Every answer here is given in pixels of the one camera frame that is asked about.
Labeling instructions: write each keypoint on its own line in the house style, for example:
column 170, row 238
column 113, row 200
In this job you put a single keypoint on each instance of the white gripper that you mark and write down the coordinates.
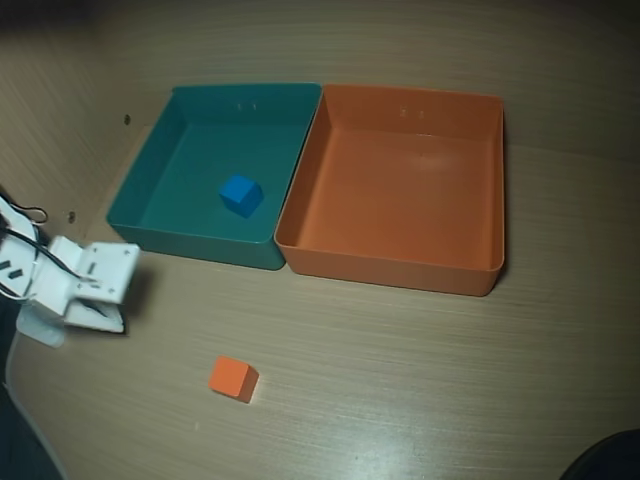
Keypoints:
column 86, row 314

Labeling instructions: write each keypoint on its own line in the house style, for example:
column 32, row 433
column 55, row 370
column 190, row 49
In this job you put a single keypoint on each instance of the orange cube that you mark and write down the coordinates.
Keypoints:
column 230, row 375

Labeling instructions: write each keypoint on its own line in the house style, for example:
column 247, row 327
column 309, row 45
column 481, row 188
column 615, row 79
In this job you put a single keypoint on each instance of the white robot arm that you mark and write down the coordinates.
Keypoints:
column 45, row 280

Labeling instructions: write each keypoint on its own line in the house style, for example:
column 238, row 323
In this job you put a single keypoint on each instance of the teal plastic box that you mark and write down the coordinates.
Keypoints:
column 200, row 165

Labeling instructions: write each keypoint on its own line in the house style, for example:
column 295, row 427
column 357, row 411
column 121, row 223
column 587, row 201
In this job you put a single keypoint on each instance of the blue cube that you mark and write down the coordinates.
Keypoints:
column 239, row 192

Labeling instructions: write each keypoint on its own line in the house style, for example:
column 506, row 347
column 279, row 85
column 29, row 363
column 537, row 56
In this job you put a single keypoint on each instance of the orange plastic box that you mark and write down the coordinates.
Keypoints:
column 400, row 200

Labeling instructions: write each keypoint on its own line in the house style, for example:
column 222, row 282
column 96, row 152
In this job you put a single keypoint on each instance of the dark rounded object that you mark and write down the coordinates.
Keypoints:
column 610, row 460

